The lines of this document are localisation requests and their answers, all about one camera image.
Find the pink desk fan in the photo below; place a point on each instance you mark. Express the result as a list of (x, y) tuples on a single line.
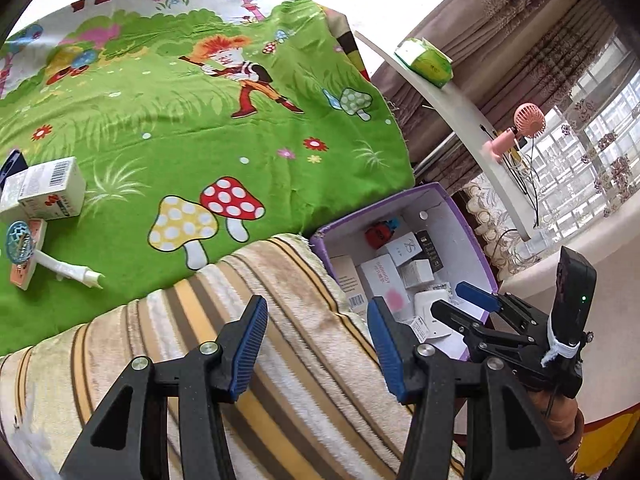
[(530, 120)]

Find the small white square box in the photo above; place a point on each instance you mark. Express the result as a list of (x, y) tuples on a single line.
[(417, 274)]

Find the white box with barcode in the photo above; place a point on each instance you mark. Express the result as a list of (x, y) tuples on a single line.
[(55, 190)]

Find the green cartoon printed bedsheet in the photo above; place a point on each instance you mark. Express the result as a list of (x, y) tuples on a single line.
[(150, 110)]

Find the beige barcode box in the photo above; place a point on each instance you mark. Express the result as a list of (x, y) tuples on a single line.
[(345, 270)]

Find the red toy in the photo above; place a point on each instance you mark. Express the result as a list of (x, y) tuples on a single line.
[(378, 236)]

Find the white curved desk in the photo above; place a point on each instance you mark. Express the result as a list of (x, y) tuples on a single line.
[(460, 120)]

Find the orange and white box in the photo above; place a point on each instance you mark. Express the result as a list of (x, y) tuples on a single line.
[(25, 276)]

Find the person's right hand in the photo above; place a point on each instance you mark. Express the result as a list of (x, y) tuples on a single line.
[(555, 412)]

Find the white box with pink print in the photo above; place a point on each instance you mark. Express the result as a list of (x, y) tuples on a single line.
[(382, 275)]

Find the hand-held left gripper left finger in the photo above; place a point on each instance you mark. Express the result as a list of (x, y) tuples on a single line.
[(247, 350)]

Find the dark blue box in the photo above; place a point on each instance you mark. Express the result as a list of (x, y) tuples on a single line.
[(14, 165)]

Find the green tissue pack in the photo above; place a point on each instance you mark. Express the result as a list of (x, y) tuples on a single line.
[(425, 62)]

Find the white lace curtain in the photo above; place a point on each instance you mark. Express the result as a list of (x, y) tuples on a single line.
[(600, 170)]

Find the striped plush towel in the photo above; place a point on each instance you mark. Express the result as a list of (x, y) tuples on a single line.
[(300, 285)]

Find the white box with black logo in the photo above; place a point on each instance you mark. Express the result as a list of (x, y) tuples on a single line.
[(405, 249)]

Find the brown embroidered curtain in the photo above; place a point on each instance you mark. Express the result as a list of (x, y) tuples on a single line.
[(500, 20)]

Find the white plastic holder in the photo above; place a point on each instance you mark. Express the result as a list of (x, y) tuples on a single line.
[(432, 310)]

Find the purple cardboard storage box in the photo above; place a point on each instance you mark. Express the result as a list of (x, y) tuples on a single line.
[(445, 205)]

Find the yellow cloth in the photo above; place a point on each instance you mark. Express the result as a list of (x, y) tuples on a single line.
[(615, 445)]

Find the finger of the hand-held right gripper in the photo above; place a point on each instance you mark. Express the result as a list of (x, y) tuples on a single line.
[(457, 317), (477, 295)]

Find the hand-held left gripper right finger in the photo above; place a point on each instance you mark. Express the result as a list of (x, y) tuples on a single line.
[(387, 355)]

